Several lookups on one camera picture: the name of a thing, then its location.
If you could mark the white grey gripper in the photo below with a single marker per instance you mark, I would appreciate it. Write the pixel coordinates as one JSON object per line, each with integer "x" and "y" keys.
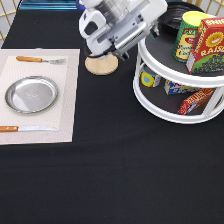
{"x": 115, "y": 26}

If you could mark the black ribbed bowl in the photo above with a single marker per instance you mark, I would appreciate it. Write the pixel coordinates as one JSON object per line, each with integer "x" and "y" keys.
{"x": 170, "y": 21}

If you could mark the white two-tier lazy Susan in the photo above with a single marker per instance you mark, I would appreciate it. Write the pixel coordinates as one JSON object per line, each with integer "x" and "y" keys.
{"x": 155, "y": 53}

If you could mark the silver metal plate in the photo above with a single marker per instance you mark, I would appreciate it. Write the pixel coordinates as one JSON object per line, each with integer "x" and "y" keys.
{"x": 31, "y": 94}

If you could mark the round wooden coaster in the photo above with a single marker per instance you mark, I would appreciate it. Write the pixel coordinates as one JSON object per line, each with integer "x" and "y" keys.
{"x": 101, "y": 66}

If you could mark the blue yellow can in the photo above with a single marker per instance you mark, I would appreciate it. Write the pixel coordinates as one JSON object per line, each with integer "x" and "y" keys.
{"x": 149, "y": 78}

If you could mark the beige placemat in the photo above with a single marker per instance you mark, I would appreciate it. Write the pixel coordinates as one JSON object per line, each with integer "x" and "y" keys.
{"x": 60, "y": 115}

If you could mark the green yellow can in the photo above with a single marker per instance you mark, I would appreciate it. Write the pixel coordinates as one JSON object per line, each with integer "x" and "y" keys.
{"x": 186, "y": 34}

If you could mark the blue yellow small box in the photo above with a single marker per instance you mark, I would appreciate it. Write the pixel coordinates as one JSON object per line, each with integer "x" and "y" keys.
{"x": 175, "y": 88}

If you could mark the red raisins box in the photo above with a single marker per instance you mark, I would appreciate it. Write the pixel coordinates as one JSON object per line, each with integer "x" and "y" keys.
{"x": 207, "y": 52}

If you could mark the red butter box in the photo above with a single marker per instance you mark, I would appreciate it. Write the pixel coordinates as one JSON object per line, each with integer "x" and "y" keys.
{"x": 195, "y": 100}

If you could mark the wooden handled fork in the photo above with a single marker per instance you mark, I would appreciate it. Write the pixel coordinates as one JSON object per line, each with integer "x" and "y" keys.
{"x": 40, "y": 60}

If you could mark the wooden handled knife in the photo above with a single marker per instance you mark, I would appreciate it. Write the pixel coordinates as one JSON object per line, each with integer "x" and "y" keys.
{"x": 25, "y": 128}

